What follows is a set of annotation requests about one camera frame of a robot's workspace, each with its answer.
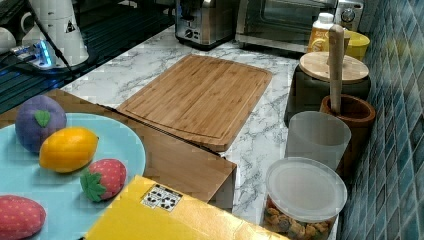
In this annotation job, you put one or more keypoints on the clear cereal jar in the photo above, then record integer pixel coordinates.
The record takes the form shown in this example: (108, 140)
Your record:
(303, 199)

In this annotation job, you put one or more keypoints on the yellow bottle with white cap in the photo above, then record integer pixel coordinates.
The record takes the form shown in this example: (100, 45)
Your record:
(319, 29)

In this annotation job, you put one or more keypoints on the yellow mug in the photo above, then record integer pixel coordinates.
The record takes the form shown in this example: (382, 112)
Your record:
(357, 46)

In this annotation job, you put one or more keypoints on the black canister with wooden lid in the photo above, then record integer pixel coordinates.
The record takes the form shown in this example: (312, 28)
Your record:
(310, 83)

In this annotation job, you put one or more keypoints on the light blue plate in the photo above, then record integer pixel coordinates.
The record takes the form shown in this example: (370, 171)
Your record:
(69, 213)

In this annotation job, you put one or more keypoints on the stainless toaster oven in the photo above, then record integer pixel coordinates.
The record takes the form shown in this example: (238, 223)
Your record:
(287, 24)

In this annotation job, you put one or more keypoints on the yellow cereal box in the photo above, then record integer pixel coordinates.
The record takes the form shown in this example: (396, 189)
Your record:
(146, 210)

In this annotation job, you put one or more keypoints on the red plush strawberry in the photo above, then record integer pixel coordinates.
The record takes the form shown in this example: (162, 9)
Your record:
(103, 179)
(20, 217)

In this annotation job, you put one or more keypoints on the yellow plush lemon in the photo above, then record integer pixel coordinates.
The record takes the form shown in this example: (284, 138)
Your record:
(68, 149)

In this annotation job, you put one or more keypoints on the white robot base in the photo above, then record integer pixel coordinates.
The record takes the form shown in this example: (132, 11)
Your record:
(54, 42)

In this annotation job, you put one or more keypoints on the wooden drawer box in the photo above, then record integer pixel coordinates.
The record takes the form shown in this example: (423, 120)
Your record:
(169, 161)

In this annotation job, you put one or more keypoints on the purple plush plum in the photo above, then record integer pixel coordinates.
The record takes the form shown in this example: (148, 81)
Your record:
(38, 118)

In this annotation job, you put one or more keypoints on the silver two-slot toaster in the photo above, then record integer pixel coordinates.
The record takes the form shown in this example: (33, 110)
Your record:
(204, 24)

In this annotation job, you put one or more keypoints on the frosted plastic cup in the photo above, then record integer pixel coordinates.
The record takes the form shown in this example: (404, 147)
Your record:
(318, 136)

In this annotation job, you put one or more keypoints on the wooden utensil handle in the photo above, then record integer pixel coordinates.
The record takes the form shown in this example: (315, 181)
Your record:
(336, 50)

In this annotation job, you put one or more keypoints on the bamboo cutting board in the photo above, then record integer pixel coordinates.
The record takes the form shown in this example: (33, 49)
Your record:
(202, 99)

